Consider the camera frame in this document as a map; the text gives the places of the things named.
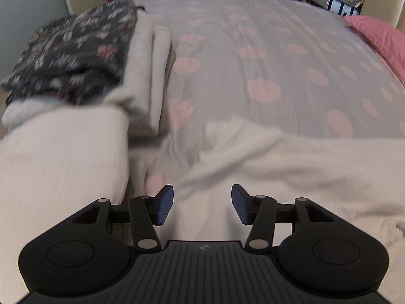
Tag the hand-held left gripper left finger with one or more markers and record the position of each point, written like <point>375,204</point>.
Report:
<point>164,205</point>

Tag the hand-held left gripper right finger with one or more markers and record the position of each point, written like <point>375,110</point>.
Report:
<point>241,205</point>

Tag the white crinkled garment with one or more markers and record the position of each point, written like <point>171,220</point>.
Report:
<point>300,171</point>

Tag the folded white textured garment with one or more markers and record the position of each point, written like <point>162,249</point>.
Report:
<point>63,171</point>

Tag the folded cream garment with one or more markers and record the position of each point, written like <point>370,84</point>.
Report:
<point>161,79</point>
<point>139,79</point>

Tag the bed with polka dot sheet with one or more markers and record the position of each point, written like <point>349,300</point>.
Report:
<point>269,38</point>

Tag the folded dark floral garment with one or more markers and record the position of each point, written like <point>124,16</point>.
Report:
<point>72,47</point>

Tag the pink pillow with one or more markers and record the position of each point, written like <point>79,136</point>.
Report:
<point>379,34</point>

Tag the white nightstand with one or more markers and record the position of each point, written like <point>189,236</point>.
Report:
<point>343,6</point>

